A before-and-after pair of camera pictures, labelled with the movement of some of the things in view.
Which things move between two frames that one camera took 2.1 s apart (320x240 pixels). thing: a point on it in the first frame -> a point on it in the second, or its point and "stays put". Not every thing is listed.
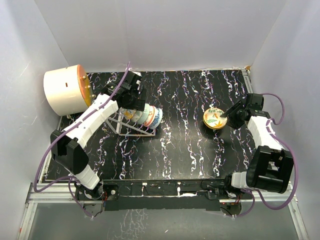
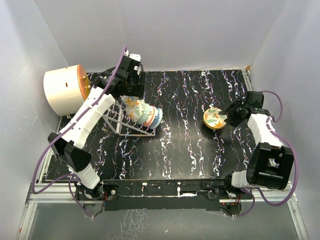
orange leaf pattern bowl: x=212 y=118 stays put
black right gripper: x=230 y=114 stays put
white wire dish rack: x=122 y=126 stays put
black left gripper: x=138 y=104 -> x=137 y=92
